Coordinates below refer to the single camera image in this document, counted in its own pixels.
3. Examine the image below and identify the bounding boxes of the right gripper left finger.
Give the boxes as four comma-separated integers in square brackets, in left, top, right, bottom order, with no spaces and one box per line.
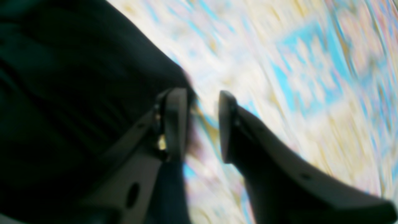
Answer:
[78,88,188,224]

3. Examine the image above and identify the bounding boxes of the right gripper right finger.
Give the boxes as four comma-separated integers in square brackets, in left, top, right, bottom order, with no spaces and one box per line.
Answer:
[219,91,397,224]

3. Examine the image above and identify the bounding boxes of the black t-shirt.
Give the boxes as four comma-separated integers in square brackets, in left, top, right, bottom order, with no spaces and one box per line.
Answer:
[0,0,195,224]

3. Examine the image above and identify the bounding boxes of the patterned tablecloth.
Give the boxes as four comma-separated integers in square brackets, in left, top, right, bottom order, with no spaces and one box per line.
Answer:
[110,0,397,224]

